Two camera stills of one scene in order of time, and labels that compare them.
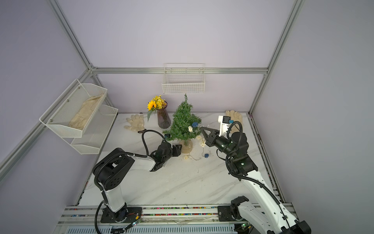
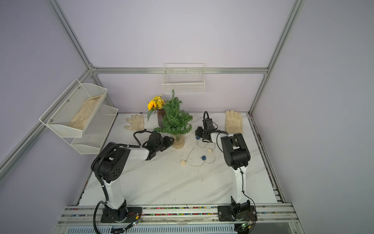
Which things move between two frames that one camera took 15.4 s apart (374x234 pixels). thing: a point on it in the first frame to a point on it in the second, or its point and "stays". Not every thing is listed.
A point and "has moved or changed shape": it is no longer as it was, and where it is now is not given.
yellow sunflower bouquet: (157, 103) stays
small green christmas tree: (185, 127) has moved or changed shape
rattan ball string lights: (202, 142) to (203, 157)
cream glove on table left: (137, 122) stays
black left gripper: (177, 150) to (166, 140)
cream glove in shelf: (80, 119) stays
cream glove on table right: (235, 116) stays
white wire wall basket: (180, 78) stays
